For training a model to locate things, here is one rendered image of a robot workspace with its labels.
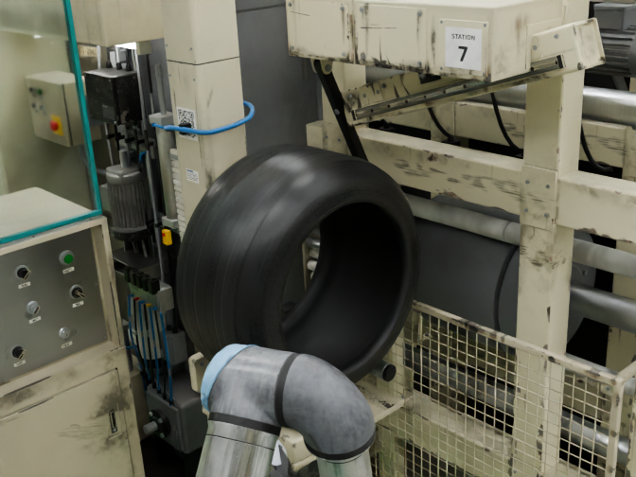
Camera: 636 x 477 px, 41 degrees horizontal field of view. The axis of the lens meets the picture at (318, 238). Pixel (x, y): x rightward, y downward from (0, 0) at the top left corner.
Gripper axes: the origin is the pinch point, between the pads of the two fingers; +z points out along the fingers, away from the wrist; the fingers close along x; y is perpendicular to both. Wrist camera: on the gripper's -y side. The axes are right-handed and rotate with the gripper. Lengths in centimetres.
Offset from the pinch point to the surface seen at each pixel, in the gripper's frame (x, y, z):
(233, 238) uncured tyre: 4.7, -17.5, 35.2
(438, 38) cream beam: 56, -21, 63
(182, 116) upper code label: -8, -14, 76
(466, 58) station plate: 60, -20, 56
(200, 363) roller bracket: -25.5, 21.4, 30.3
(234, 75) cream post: 7, -16, 81
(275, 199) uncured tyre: 15.2, -18.0, 40.7
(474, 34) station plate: 63, -24, 58
